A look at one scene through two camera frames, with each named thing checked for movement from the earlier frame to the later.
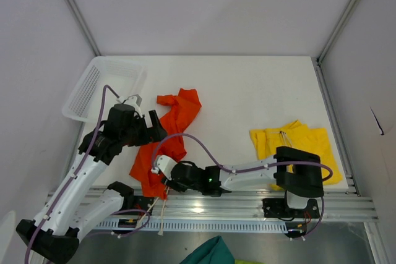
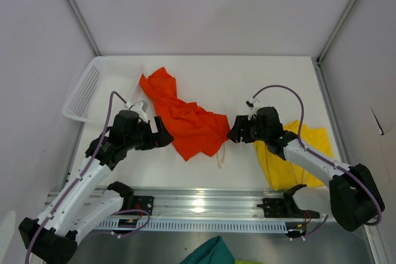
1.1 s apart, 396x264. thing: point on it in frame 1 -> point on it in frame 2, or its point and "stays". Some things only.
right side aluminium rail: x=351 y=180 stays
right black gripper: x=175 y=185 -> x=235 y=133
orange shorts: x=178 y=110 -> x=193 y=131
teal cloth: x=211 y=251 stays
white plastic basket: x=125 y=75 stays
